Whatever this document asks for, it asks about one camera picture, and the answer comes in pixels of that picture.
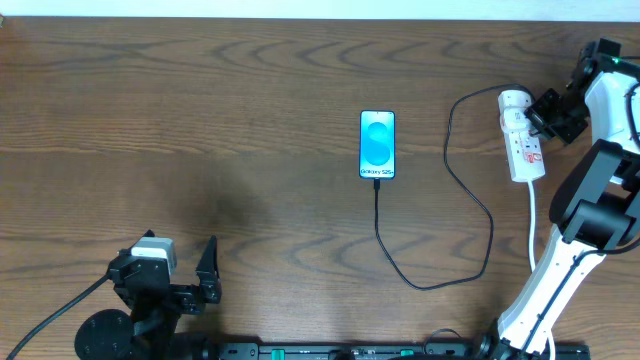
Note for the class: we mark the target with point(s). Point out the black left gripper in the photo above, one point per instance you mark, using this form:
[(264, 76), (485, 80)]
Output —
[(181, 293)]

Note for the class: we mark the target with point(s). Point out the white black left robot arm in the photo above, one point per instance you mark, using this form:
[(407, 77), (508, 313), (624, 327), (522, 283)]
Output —
[(146, 333)]

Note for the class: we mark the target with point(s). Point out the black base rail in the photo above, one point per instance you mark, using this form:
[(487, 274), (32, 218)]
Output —
[(435, 349)]

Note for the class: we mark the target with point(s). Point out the blue Galaxy smartphone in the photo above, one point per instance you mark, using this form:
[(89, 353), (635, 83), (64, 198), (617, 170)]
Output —
[(377, 150)]

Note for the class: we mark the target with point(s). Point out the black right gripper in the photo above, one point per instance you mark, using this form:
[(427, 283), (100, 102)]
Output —
[(560, 118)]

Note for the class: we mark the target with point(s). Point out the white power strip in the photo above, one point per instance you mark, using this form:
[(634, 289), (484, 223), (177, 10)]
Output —
[(524, 154)]

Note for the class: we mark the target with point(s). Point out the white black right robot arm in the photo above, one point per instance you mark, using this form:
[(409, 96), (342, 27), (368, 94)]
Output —
[(595, 211)]

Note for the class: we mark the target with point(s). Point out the white USB charger plug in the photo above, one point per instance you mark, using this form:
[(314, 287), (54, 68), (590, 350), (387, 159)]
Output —
[(514, 99)]

